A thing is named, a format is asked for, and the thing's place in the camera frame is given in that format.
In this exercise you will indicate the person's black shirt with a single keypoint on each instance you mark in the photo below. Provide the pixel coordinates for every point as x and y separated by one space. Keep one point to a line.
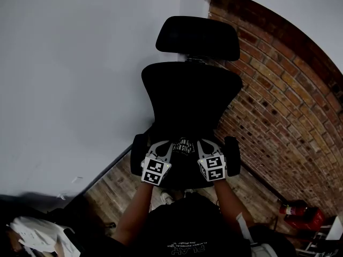
187 223

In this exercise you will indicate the seated person in white shirt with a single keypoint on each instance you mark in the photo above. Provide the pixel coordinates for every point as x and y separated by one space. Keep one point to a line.
72 237

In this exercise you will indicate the white board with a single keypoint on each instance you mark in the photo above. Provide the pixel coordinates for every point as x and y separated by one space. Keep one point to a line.
336 227

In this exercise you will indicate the red fire extinguisher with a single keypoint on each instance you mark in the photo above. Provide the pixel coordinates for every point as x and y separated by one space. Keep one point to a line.
313 221
293 209

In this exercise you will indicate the person's right forearm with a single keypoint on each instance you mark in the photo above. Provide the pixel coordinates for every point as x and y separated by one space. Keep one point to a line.
230 202

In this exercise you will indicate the person's left forearm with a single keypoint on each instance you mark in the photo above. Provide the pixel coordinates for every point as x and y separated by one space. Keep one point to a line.
131 218

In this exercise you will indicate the person's white shoe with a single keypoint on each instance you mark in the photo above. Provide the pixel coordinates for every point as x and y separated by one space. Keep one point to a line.
189 191
166 197

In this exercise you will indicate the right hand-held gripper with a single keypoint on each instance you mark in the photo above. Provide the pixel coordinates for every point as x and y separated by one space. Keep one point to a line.
214 169

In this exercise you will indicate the grey plastic device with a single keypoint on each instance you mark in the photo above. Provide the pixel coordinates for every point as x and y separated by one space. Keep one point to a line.
264 252

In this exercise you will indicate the white wall outlet with plug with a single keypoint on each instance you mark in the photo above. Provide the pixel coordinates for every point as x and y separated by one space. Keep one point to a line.
61 196

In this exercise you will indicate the person's left white shoe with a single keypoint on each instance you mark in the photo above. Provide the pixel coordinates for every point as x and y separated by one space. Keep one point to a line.
166 197

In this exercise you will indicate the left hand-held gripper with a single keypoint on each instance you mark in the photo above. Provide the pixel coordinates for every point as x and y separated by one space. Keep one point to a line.
155 170

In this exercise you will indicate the person's right white shoe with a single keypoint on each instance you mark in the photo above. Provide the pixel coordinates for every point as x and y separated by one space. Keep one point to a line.
189 191

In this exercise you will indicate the black chair with headrest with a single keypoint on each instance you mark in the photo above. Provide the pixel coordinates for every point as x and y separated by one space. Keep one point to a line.
187 95

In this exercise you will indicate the black printed garment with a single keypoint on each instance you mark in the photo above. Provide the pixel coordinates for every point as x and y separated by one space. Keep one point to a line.
183 146

